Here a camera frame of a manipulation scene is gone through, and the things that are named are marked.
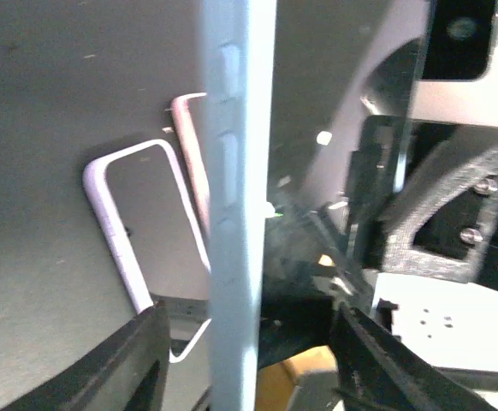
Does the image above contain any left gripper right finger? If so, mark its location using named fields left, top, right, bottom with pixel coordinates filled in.
left=329, top=300, right=495, bottom=410

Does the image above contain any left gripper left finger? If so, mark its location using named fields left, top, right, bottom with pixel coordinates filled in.
left=4, top=302, right=170, bottom=410

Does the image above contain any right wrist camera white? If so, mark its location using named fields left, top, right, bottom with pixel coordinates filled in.
left=410, top=1, right=498, bottom=127

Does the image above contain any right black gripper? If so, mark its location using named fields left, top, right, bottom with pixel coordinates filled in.
left=347, top=116, right=498, bottom=290

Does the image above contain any black phone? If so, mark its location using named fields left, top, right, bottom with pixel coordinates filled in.
left=105, top=142, right=209, bottom=301

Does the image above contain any pink phone case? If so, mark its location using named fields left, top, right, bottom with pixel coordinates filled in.
left=171, top=92, right=210, bottom=236

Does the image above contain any lilac phone case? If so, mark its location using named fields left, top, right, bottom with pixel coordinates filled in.
left=83, top=139, right=210, bottom=363

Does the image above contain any light blue phone case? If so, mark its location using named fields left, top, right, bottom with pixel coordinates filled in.
left=201, top=1, right=277, bottom=410

